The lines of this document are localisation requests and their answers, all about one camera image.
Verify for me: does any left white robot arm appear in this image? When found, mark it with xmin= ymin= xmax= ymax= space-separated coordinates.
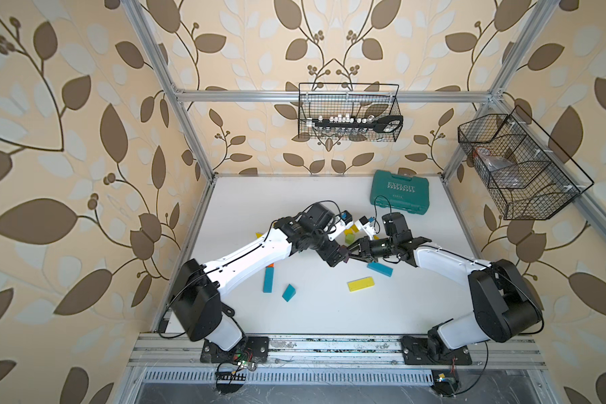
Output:
xmin=167 ymin=201 xmax=353 ymax=365

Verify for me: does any right wire basket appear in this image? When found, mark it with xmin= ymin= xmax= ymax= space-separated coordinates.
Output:
xmin=457 ymin=104 xmax=594 ymax=221

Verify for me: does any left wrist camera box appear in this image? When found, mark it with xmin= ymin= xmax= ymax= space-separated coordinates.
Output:
xmin=326 ymin=210 xmax=354 ymax=241

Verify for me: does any green plastic tool case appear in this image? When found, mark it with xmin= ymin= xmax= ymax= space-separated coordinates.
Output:
xmin=370 ymin=170 xmax=430 ymax=215

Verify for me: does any socket rail with sockets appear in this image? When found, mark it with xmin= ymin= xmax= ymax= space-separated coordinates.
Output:
xmin=303 ymin=115 xmax=404 ymax=134

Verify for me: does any wire basket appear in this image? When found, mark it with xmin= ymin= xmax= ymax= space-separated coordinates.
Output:
xmin=295 ymin=82 xmax=403 ymax=145
xmin=457 ymin=104 xmax=594 ymax=221

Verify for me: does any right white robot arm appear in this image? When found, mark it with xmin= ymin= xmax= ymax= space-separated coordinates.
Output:
xmin=348 ymin=212 xmax=545 ymax=365

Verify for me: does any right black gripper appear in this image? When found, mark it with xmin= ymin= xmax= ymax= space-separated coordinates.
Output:
xmin=344 ymin=236 xmax=397 ymax=262

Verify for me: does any back wire basket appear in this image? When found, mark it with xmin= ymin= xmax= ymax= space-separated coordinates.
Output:
xmin=295 ymin=82 xmax=403 ymax=145

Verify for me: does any teal triangle block lower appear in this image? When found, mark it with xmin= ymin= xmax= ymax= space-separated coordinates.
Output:
xmin=282 ymin=284 xmax=296 ymax=302

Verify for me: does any plastic bag in basket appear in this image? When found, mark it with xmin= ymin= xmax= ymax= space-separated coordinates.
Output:
xmin=475 ymin=147 xmax=524 ymax=190

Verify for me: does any long yellow block lower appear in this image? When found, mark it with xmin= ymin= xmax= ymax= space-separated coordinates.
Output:
xmin=348 ymin=277 xmax=375 ymax=293

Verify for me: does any long teal block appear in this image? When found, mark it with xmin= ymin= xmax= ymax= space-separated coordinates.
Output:
xmin=263 ymin=267 xmax=274 ymax=294
xmin=367 ymin=262 xmax=393 ymax=277

